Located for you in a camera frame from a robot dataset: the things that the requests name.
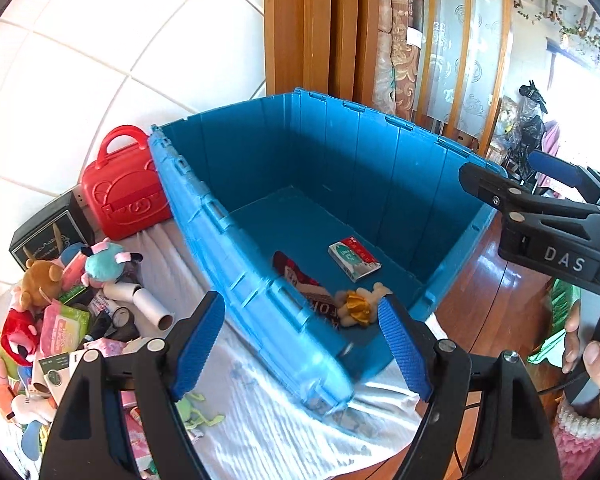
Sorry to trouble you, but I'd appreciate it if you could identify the dark maroon pouch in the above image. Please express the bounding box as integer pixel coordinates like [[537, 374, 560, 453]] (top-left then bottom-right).
[[272, 252, 340, 330]]

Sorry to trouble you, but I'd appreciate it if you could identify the red plush toy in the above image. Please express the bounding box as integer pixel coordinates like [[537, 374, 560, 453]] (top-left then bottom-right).
[[1, 309, 40, 367]]

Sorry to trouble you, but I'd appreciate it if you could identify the pink wet wipes pack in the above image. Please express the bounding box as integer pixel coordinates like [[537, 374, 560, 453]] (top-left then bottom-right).
[[40, 300, 90, 356]]

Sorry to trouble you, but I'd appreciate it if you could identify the white bed sheet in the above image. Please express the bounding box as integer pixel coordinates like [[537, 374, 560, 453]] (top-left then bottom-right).
[[0, 219, 432, 480]]

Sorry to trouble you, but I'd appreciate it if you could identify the white cardboard tube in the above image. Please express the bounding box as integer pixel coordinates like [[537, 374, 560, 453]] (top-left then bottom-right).
[[102, 282, 174, 330]]

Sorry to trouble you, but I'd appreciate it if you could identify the yellow white plush toy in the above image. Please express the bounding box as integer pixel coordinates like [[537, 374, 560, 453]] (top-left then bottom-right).
[[335, 282, 392, 328]]

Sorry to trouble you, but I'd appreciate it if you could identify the wooden glass partition screen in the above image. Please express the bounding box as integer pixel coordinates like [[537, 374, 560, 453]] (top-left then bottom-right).
[[407, 0, 513, 156]]

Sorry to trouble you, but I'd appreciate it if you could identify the green red small packet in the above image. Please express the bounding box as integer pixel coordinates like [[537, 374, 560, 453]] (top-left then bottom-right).
[[328, 236, 381, 283]]

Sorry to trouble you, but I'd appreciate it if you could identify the teal plush toy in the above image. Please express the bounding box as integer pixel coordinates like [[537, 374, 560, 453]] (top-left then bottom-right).
[[80, 237, 144, 287]]

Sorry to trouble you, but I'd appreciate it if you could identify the blue plastic storage crate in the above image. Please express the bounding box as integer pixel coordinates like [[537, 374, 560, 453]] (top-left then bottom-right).
[[149, 89, 494, 414]]

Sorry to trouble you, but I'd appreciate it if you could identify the rolled patterned carpet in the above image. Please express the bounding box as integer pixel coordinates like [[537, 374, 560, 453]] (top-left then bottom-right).
[[372, 0, 424, 120]]

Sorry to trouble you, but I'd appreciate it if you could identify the black gift box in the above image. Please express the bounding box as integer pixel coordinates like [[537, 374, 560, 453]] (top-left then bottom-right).
[[9, 191, 95, 270]]

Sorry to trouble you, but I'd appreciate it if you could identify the brown plush bear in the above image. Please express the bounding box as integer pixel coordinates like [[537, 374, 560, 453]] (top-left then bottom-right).
[[17, 259, 62, 312]]

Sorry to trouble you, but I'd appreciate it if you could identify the light green plush frog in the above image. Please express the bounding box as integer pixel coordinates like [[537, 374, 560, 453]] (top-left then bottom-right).
[[175, 392, 225, 430]]

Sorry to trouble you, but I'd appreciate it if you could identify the green plastic bag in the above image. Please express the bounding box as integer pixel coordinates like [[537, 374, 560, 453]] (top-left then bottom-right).
[[527, 278, 581, 368]]

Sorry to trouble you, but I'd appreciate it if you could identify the person right hand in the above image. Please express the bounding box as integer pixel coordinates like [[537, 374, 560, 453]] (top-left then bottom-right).
[[562, 300, 600, 418]]

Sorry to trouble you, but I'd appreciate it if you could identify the red toy suitcase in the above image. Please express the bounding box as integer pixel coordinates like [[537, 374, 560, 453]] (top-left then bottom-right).
[[81, 125, 172, 240]]

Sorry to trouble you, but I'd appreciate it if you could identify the wooden door frame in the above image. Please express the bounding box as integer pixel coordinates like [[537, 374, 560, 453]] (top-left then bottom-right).
[[264, 0, 380, 106]]

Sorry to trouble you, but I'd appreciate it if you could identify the white green medicine box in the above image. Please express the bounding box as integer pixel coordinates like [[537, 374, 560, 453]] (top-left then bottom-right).
[[32, 350, 84, 405]]

